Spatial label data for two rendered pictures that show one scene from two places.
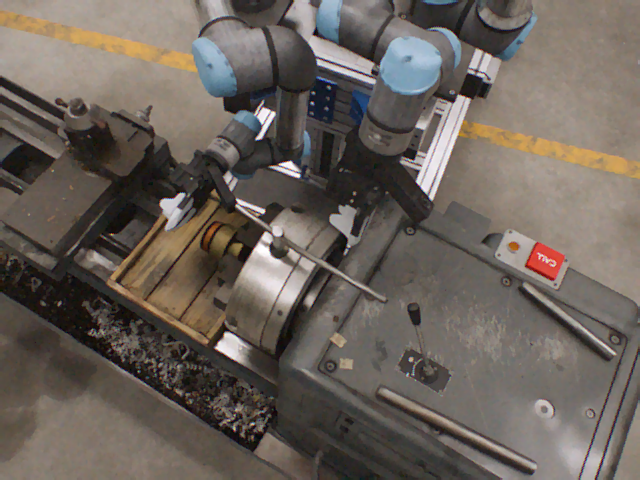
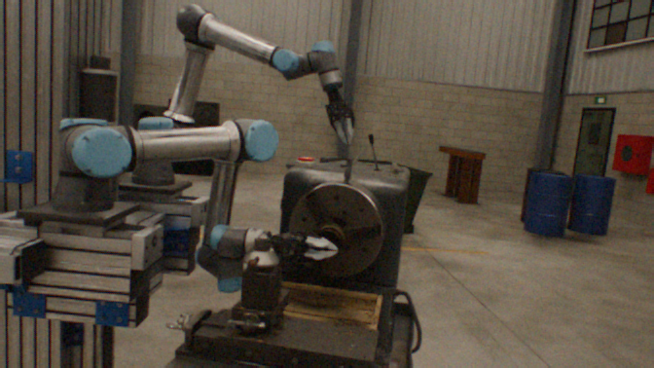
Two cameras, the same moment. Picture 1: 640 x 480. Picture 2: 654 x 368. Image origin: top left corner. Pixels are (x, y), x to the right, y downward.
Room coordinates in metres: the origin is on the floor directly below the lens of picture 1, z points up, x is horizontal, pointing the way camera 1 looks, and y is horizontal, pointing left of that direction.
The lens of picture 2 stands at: (0.96, 1.69, 1.46)
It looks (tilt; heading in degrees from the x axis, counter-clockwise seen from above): 9 degrees down; 256
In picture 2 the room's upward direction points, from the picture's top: 5 degrees clockwise
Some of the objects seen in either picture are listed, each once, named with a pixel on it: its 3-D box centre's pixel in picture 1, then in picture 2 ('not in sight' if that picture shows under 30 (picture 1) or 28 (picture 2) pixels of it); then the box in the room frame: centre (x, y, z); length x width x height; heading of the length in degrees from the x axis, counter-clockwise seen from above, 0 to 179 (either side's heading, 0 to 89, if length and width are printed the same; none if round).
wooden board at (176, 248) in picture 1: (200, 259); (318, 309); (0.61, 0.30, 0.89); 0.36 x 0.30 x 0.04; 157
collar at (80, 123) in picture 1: (80, 113); (261, 255); (0.83, 0.60, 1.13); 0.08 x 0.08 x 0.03
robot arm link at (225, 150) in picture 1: (220, 155); (257, 240); (0.80, 0.26, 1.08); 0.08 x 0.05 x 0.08; 67
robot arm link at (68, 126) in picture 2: not in sight; (85, 144); (1.27, 0.28, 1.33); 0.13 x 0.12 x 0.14; 115
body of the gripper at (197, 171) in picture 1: (198, 178); (283, 245); (0.73, 0.30, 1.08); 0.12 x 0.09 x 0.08; 157
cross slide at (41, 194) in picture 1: (85, 175); (281, 339); (0.77, 0.62, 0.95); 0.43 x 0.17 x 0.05; 157
